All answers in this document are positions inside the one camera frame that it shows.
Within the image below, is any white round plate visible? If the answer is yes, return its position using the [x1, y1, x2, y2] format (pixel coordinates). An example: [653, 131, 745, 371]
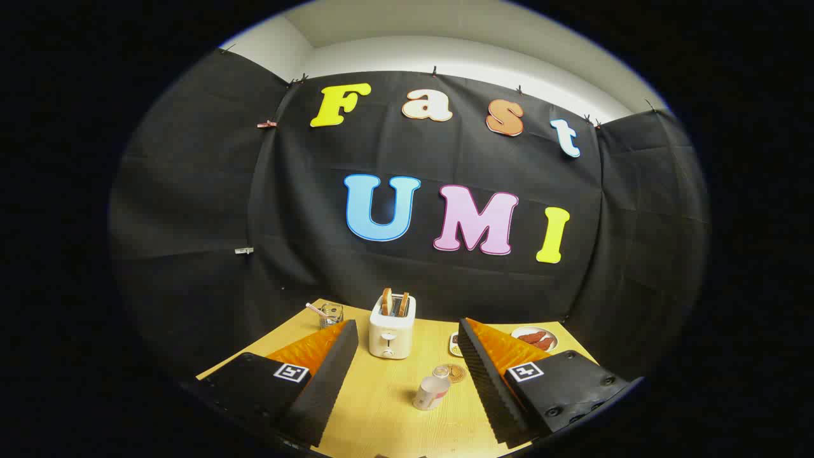
[511, 326, 559, 352]

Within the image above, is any wooden table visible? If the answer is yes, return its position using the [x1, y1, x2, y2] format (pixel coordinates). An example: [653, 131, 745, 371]
[196, 298, 598, 458]

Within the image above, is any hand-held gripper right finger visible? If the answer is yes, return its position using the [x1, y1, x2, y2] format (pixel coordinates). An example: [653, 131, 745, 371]
[457, 317, 644, 449]

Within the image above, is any black backdrop cloth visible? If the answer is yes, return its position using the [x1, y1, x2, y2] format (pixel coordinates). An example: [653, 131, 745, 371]
[108, 48, 710, 382]

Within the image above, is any clear plastic juice bottle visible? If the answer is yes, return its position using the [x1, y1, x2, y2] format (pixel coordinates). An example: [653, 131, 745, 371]
[413, 364, 452, 412]

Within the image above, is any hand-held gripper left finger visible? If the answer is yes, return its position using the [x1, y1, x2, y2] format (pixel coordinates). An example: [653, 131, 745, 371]
[191, 319, 359, 448]

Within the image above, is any white toaster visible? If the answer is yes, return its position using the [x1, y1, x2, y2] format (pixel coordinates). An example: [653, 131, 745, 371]
[369, 294, 417, 360]

